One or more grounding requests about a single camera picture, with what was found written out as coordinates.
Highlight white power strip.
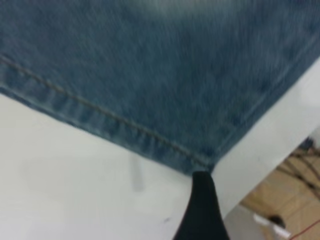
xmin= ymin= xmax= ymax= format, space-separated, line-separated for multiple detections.
xmin=252 ymin=213 xmax=292 ymax=239

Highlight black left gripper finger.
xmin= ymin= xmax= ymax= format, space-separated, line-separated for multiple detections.
xmin=173 ymin=170 xmax=231 ymax=240

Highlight thin red wire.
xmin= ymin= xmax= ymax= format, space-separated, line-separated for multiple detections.
xmin=289 ymin=216 xmax=320 ymax=239

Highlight blue denim jeans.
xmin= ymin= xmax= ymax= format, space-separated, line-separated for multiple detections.
xmin=0 ymin=0 xmax=320 ymax=176

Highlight black floor cable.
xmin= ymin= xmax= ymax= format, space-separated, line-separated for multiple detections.
xmin=279 ymin=139 xmax=320 ymax=192

